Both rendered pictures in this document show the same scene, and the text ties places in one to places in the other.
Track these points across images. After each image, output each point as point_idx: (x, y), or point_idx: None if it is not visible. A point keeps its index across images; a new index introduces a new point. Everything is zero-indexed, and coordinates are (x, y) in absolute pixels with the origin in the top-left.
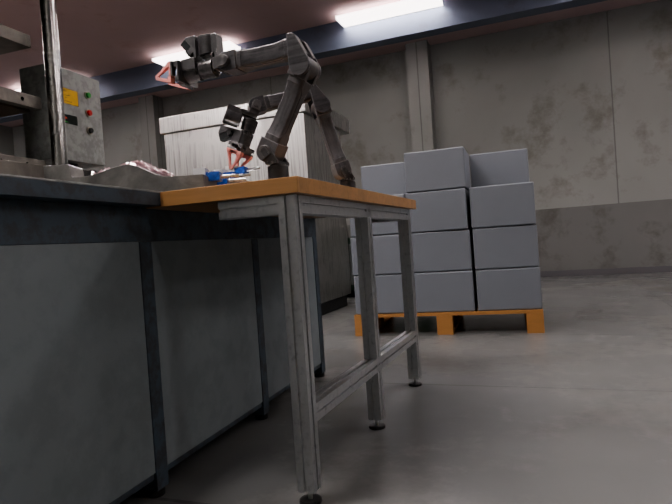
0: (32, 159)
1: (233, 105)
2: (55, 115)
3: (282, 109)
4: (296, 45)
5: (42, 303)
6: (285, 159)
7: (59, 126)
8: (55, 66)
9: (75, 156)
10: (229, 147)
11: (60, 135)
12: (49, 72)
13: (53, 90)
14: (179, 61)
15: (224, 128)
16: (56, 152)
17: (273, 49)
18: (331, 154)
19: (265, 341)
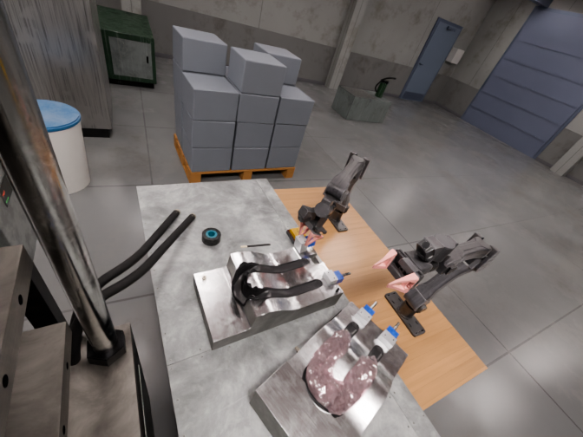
0: (65, 349)
1: (332, 201)
2: (81, 263)
3: (447, 283)
4: (494, 257)
5: None
6: None
7: (90, 272)
8: (56, 174)
9: (34, 236)
10: (315, 234)
11: (94, 282)
12: (45, 195)
13: (66, 226)
14: (421, 272)
15: (310, 214)
16: (93, 306)
17: (477, 254)
18: (345, 200)
19: None
